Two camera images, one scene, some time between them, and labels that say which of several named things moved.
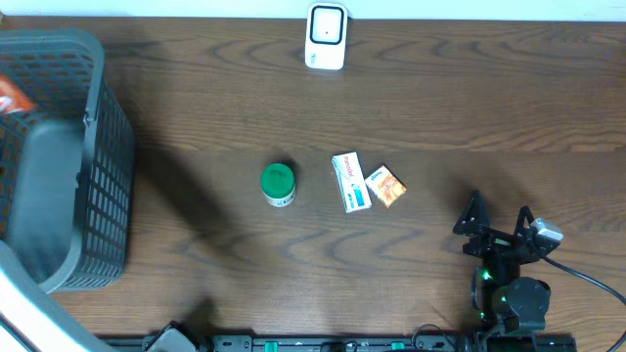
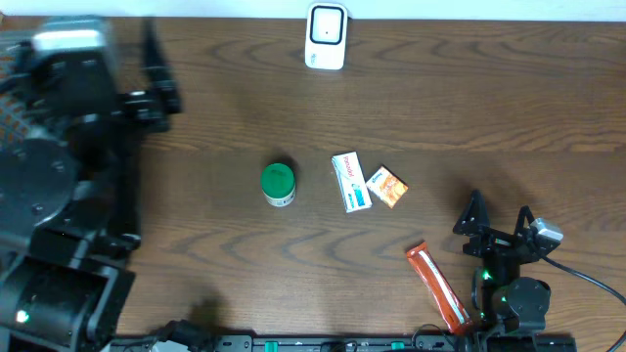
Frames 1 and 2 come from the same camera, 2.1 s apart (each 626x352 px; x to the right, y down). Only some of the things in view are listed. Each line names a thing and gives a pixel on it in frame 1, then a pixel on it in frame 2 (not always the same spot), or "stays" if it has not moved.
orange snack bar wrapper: x=13 y=98 to x=453 y=313
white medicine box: x=351 y=181 stays
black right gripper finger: x=474 y=217 stays
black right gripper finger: x=523 y=213 stays
